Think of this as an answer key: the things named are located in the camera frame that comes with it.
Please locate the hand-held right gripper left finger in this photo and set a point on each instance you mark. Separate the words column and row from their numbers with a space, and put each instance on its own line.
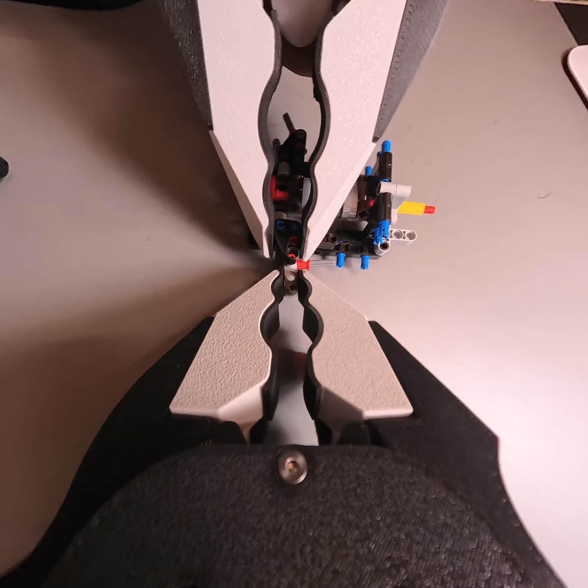
column 229, row 363

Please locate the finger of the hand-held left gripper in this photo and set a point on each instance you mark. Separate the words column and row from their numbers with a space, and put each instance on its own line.
column 234, row 92
column 353, row 92

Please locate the person's right hand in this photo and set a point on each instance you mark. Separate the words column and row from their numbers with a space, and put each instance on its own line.
column 300, row 359

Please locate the lego chassis assembly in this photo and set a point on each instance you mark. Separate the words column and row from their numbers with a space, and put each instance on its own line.
column 381, row 202

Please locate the person's left hand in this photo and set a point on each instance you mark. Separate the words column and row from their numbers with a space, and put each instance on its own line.
column 298, row 59

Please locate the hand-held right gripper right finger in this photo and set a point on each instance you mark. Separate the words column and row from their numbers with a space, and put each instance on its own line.
column 353, row 367

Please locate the black lego beam subassembly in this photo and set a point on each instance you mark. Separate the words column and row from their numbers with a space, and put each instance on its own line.
column 291, row 257

